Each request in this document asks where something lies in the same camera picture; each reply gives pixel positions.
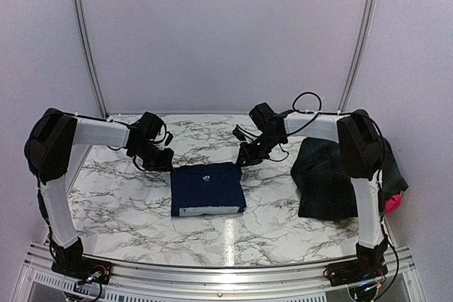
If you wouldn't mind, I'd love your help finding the dark green plaid garment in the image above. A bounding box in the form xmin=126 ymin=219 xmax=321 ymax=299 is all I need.
xmin=289 ymin=137 xmax=410 ymax=220

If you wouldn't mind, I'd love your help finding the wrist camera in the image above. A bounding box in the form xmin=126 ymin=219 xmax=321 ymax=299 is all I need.
xmin=248 ymin=103 xmax=276 ymax=131
xmin=134 ymin=112 xmax=167 ymax=144

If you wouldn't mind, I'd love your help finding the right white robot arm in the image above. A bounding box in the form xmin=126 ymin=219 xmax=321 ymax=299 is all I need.
xmin=233 ymin=103 xmax=389 ymax=279

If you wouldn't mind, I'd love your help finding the left aluminium frame post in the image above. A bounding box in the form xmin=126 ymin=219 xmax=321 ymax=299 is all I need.
xmin=72 ymin=0 xmax=108 ymax=118

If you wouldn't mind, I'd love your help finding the pink garment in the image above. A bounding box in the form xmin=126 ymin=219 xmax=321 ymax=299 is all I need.
xmin=385 ymin=194 xmax=403 ymax=216

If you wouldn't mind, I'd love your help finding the right aluminium frame post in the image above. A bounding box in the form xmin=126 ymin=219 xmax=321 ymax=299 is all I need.
xmin=337 ymin=0 xmax=377 ymax=112

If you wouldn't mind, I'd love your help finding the front aluminium rail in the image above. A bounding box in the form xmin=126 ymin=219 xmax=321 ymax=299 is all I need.
xmin=13 ymin=241 xmax=425 ymax=302

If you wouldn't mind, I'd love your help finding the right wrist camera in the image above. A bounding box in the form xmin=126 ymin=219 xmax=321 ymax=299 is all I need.
xmin=248 ymin=103 xmax=276 ymax=131

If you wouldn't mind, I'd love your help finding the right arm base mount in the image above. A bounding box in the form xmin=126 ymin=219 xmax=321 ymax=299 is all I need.
xmin=323 ymin=259 xmax=388 ymax=286

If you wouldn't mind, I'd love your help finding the aluminium frame post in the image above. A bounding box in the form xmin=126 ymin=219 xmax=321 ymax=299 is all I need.
xmin=72 ymin=0 xmax=108 ymax=118
xmin=337 ymin=0 xmax=377 ymax=112

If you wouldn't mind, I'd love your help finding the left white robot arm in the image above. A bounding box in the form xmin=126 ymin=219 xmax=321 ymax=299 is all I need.
xmin=24 ymin=108 xmax=174 ymax=277

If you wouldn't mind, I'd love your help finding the navy blue t-shirt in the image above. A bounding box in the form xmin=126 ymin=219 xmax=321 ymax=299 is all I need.
xmin=171 ymin=162 xmax=246 ymax=217

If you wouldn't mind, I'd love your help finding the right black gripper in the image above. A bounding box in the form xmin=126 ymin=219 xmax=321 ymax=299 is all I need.
xmin=236 ymin=131 xmax=284 ymax=167

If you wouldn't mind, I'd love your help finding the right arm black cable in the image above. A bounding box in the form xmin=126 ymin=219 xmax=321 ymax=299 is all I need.
xmin=290 ymin=91 xmax=325 ymax=115

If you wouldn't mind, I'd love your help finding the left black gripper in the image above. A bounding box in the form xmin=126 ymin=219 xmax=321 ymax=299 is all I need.
xmin=131 ymin=141 xmax=173 ymax=171

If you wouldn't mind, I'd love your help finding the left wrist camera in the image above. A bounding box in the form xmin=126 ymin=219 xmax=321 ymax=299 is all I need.
xmin=134 ymin=112 xmax=167 ymax=144

